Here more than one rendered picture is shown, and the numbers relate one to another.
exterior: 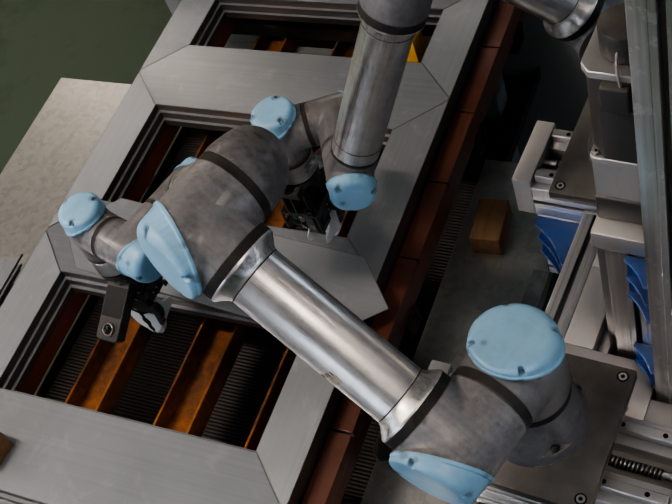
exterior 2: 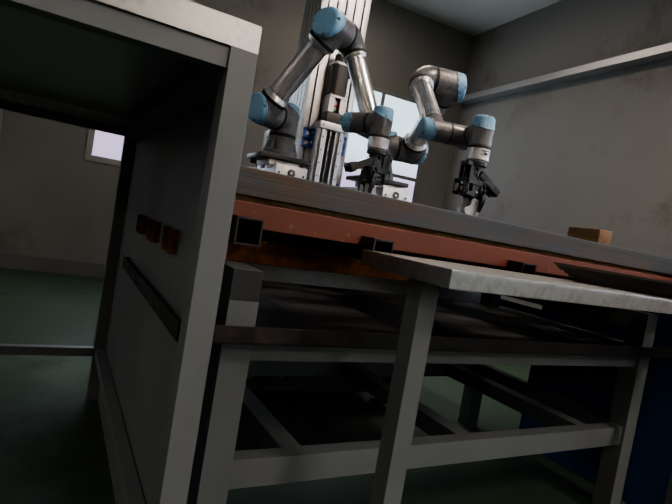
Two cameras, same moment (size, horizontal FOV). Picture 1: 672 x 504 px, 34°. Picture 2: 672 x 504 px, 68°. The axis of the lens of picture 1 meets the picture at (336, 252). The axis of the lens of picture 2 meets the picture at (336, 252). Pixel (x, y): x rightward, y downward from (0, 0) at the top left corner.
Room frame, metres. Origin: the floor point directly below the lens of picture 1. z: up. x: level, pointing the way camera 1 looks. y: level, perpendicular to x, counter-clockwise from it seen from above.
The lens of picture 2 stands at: (3.02, 0.52, 0.78)
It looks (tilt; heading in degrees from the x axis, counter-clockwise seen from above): 3 degrees down; 200
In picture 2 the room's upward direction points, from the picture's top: 10 degrees clockwise
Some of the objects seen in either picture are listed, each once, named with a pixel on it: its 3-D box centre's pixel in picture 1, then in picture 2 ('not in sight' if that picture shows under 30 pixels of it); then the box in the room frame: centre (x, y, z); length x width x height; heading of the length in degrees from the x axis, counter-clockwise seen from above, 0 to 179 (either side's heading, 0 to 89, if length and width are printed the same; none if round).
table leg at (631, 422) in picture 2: not in sight; (624, 410); (1.09, 0.95, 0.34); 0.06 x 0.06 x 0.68; 49
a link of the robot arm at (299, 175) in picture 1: (295, 162); (377, 145); (1.30, 0.00, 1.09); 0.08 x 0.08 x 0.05
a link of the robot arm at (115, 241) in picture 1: (139, 243); (463, 136); (1.21, 0.28, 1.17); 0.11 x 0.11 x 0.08; 31
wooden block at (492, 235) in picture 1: (491, 226); not in sight; (1.29, -0.30, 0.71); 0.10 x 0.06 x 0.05; 143
